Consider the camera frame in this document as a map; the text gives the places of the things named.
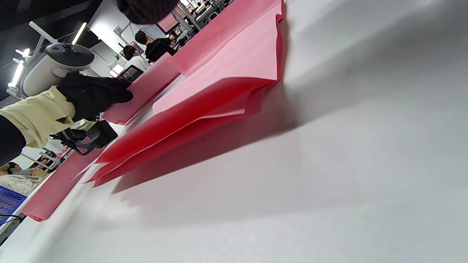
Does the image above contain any monitor with pink screen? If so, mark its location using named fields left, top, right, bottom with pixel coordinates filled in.
left=157, top=5, right=187, bottom=33

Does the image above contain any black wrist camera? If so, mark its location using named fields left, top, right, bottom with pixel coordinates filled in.
left=49, top=121, right=118, bottom=156

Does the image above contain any person's left forearm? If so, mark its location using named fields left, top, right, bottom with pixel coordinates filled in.
left=0, top=86, right=96, bottom=148

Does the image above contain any blue plastic crate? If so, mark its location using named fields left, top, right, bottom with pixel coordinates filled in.
left=0, top=186, right=28, bottom=225

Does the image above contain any person's right hand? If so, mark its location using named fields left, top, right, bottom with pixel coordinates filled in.
left=116, top=0, right=180, bottom=25

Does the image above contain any person's left hand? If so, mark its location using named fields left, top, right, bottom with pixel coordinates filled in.
left=57, top=71, right=134, bottom=123

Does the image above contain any grey workbench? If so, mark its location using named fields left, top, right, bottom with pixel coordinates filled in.
left=172, top=0, right=234, bottom=33

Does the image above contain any black and white controller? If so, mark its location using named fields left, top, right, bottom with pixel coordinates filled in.
left=22, top=43, right=95, bottom=97

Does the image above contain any black arm strap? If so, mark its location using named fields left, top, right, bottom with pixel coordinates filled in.
left=0, top=115, right=27, bottom=165

